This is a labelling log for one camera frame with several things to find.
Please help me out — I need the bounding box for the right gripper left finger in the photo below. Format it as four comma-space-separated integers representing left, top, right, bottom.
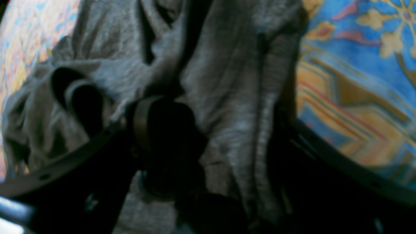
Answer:
1, 96, 200, 234

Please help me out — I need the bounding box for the grey t-shirt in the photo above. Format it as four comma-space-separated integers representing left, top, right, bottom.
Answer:
2, 0, 305, 234

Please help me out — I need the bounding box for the patterned tablecloth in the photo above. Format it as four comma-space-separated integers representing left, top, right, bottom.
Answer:
1, 0, 416, 190

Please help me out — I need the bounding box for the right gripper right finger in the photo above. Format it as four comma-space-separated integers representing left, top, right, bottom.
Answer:
266, 111, 415, 234

